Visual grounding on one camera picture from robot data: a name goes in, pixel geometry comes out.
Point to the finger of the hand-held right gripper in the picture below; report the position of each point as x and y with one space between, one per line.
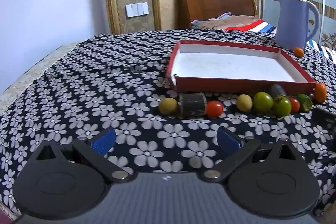
323 115

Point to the blue pitcher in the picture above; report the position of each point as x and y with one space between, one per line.
291 24

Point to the white light switch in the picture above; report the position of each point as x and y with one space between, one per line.
137 9

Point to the dark patterned block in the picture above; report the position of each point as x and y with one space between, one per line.
193 106

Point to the wooden headboard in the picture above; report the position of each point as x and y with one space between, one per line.
210 3

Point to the red box tray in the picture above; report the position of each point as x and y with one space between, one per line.
236 64

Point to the brown striped quilt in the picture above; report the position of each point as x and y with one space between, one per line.
236 22

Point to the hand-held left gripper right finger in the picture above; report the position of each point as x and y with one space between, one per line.
227 138

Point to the yellow-green fruit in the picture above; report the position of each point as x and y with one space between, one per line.
168 106

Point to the green lime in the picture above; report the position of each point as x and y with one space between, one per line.
305 103

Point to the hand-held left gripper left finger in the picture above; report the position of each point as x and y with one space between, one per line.
103 141

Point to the floral black white tablecloth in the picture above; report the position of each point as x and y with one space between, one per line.
105 82

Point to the small orange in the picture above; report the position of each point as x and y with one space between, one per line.
298 52

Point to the green tomato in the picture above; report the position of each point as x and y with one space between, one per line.
263 101
282 106

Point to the blue white patterned bedsheet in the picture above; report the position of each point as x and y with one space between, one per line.
323 48

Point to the red tomato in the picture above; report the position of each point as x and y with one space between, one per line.
295 106
214 108

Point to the yellow fruit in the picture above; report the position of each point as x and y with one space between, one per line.
244 102

